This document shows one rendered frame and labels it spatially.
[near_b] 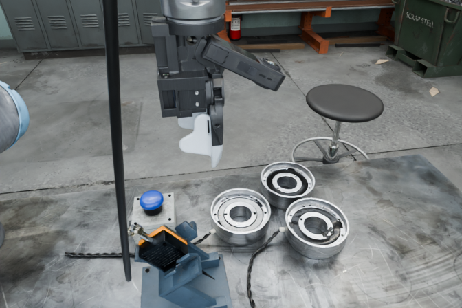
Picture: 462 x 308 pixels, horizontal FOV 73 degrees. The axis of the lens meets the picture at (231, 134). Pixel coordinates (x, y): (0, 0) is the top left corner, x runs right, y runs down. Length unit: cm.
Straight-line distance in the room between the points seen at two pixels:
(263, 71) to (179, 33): 11
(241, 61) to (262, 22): 399
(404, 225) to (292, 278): 24
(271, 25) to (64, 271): 409
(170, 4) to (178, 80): 8
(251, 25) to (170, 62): 398
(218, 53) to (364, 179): 47
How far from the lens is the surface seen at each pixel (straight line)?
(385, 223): 66
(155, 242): 42
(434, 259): 64
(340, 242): 55
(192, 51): 40
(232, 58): 39
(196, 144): 44
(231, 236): 54
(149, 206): 54
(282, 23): 446
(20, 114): 68
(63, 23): 389
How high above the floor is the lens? 126
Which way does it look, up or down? 34 degrees down
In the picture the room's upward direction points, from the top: straight up
